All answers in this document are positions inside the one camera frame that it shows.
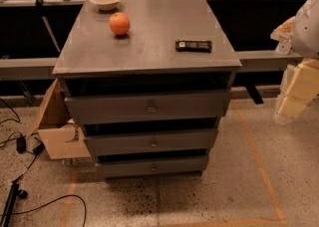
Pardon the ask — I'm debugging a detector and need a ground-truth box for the grey drawer cabinet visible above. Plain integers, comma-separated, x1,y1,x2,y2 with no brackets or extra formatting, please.
53,0,241,178

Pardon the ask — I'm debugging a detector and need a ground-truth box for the cardboard box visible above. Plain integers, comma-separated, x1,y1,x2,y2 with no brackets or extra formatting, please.
26,80,90,159

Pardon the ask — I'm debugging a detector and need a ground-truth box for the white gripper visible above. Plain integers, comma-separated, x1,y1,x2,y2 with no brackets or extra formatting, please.
270,17,319,125

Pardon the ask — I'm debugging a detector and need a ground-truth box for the black cable on floor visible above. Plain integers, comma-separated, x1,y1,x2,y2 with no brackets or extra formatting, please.
0,194,88,227

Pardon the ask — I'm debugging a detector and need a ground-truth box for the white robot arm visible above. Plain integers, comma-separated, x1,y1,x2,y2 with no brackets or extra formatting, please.
270,0,319,124

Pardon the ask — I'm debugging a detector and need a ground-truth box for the orange fruit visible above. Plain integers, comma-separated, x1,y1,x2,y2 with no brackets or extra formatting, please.
109,12,131,36

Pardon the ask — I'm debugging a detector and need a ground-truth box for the black rxbar chocolate bar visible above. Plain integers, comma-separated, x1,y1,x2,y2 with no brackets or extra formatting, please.
175,40,212,53

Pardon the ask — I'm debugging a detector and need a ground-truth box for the grey metal rail frame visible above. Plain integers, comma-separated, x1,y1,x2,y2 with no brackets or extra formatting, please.
0,58,57,81

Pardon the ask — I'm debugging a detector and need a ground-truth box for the black power adapter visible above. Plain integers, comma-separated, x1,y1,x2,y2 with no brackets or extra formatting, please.
16,135,26,153

